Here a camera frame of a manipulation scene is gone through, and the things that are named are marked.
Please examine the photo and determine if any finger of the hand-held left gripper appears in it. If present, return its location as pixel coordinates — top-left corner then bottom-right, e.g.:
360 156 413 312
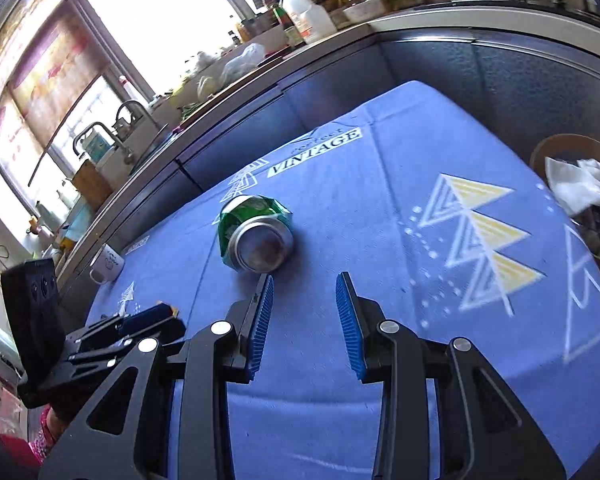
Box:
67 301 181 348
69 320 187 367

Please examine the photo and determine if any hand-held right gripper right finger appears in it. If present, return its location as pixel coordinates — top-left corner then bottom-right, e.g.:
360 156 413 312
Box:
335 271 567 480

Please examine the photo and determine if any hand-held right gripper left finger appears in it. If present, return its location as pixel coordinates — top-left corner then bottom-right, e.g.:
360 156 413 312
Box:
39 274 275 480

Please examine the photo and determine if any crushed green can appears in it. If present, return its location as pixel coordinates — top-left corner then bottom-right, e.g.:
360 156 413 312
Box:
217 194 295 273

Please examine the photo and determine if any white plastic bag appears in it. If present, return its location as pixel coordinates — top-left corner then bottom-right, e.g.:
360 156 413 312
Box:
545 157 600 216

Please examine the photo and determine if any brown round wastebasket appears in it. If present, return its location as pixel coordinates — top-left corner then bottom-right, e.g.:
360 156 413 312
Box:
530 133 600 281

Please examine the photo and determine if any person's left forearm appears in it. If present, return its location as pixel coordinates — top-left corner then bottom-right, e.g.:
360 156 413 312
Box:
27 404 63 466

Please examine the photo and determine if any white mug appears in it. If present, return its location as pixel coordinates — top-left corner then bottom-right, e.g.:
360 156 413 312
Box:
90 243 126 285

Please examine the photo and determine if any blue printed tablecloth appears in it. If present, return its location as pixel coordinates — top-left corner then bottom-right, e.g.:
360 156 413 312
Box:
82 80 600 480

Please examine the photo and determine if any wooden cutting board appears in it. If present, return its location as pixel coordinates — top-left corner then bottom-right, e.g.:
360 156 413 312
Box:
72 160 115 211

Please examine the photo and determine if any square metal faucet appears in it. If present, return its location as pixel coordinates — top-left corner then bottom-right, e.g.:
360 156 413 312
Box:
72 121 135 165

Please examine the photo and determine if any white and blue container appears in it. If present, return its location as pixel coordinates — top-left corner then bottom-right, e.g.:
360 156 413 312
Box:
82 127 116 166

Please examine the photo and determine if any arched metal faucet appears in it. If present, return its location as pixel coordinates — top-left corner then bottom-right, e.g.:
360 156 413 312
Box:
112 100 156 131

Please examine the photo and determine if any pale green vegetable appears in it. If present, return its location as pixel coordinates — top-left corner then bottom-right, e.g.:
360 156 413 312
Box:
195 74 218 101

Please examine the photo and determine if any clear plastic bag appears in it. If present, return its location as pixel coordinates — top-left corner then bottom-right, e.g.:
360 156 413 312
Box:
220 42 267 86

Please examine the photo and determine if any dark sauce bottle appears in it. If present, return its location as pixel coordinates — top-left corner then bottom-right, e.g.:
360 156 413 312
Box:
272 4 306 51

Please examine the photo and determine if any kitchen window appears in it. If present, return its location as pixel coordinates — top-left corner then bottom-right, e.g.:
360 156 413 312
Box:
0 0 261 211

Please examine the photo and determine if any white plastic jug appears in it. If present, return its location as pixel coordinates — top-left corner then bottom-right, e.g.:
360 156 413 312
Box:
282 0 338 45

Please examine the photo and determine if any white rectangular dish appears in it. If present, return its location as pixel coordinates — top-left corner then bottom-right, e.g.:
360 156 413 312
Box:
342 0 387 23

